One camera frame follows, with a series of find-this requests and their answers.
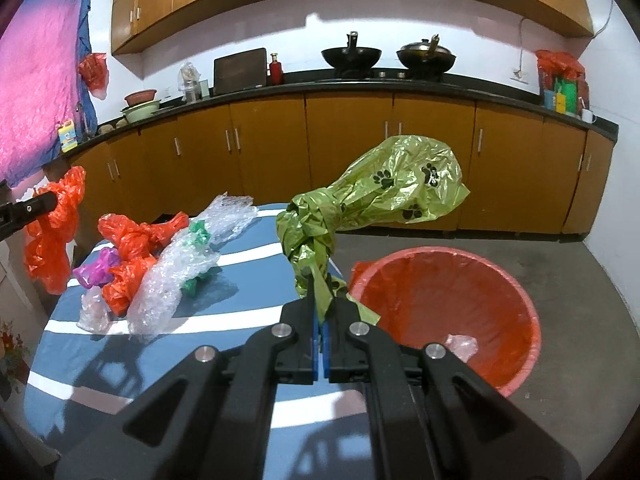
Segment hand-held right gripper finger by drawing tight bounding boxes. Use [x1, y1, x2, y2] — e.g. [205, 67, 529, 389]
[54, 274, 321, 480]
[322, 292, 583, 480]

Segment wok with lid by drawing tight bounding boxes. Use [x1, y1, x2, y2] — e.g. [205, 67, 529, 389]
[396, 34, 457, 80]

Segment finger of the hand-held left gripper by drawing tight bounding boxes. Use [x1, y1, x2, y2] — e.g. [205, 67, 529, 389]
[0, 191, 58, 241]

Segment blue white-striped tablecloth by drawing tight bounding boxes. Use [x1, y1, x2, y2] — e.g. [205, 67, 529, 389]
[24, 202, 381, 480]

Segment wooden lower kitchen cabinets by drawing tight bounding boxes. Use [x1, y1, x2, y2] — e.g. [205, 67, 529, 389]
[70, 91, 615, 241]

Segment jar in clear bag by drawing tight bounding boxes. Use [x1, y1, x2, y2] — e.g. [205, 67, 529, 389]
[178, 61, 202, 103]

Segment red plastic bag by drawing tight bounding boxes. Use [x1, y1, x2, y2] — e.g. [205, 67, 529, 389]
[24, 166, 87, 295]
[102, 256, 158, 317]
[97, 211, 190, 261]

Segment small green plastic bag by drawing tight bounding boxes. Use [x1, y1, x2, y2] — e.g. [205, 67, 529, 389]
[181, 219, 223, 297]

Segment red bag on colourful holder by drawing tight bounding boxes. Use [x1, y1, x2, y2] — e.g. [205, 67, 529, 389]
[536, 50, 586, 81]

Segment white wall cable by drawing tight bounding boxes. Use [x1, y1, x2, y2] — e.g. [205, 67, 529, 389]
[516, 0, 615, 73]

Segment dark cutting board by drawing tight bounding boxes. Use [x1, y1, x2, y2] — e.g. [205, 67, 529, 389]
[213, 47, 268, 96]

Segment yellow packet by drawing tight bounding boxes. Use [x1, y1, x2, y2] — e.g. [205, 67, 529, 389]
[58, 120, 78, 153]

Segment clear bubble wrap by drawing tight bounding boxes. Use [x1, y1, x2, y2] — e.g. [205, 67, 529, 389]
[127, 192, 258, 343]

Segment colourful utensil holder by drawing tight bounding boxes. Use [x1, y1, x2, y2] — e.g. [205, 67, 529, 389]
[540, 72, 586, 113]

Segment red flower wall sticker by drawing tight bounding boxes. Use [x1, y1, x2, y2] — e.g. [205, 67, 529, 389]
[0, 320, 26, 401]

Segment red plastic trash bin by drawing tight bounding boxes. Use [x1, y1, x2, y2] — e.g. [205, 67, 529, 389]
[347, 246, 542, 397]

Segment purple plastic bag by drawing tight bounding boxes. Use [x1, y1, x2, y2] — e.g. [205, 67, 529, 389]
[72, 247, 121, 289]

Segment red bag hanging on wall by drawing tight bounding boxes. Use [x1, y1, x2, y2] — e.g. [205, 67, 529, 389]
[77, 52, 109, 100]

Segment black kitchen countertop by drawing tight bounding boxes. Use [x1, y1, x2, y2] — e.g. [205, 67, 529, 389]
[45, 71, 620, 166]

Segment green paw-print plastic bag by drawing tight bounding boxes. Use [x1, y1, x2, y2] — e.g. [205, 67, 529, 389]
[276, 135, 471, 323]

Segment pink blue-edged hanging cloth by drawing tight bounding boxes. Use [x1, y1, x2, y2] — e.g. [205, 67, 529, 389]
[0, 0, 98, 188]

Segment clear pinkish plastic bag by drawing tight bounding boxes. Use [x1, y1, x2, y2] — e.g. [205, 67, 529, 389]
[76, 285, 112, 333]

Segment crumpled clear plastic film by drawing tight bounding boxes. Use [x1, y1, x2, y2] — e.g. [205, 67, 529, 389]
[444, 334, 478, 363]

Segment green basin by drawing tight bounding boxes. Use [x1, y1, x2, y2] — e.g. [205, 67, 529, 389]
[121, 100, 161, 123]

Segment black wok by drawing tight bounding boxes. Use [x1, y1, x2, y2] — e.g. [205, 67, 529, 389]
[321, 31, 383, 78]

